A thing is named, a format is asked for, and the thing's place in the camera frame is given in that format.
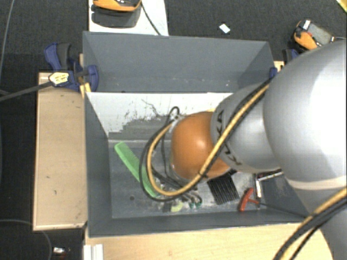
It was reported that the black bristle brush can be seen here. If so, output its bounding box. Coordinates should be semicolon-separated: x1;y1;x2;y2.
207;171;241;206

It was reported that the green plastic comb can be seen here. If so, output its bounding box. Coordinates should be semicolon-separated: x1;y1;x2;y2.
113;141;161;198

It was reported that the silver metal tool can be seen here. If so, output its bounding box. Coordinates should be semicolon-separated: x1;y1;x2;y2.
252;170;284;200

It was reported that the grey metal bin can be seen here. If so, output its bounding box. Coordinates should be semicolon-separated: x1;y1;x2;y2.
82;30;311;238

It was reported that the pale wood flat board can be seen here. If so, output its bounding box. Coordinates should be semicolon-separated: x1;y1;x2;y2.
32;71;89;231

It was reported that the red T-handle hex key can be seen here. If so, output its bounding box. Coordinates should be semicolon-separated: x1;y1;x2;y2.
237;187;309;218

